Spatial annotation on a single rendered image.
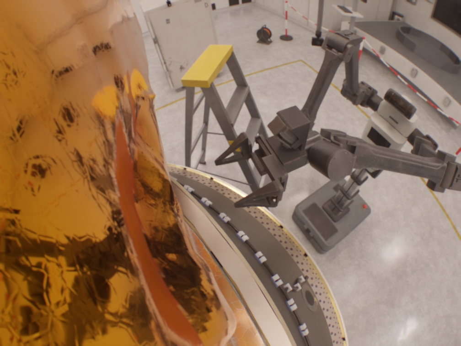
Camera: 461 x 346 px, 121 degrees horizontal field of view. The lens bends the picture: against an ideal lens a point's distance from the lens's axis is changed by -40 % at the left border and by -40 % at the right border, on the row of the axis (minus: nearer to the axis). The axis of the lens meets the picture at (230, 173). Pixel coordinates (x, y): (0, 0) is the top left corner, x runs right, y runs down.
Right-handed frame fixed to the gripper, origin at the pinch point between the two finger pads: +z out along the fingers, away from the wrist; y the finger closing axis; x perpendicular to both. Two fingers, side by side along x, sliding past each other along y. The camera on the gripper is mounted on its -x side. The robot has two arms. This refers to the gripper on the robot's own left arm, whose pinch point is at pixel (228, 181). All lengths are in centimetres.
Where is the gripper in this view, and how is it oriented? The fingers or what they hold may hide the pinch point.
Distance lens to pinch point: 39.5
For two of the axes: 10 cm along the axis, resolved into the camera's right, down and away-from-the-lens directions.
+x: 1.2, 5.2, 8.4
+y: 3.8, 7.6, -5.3
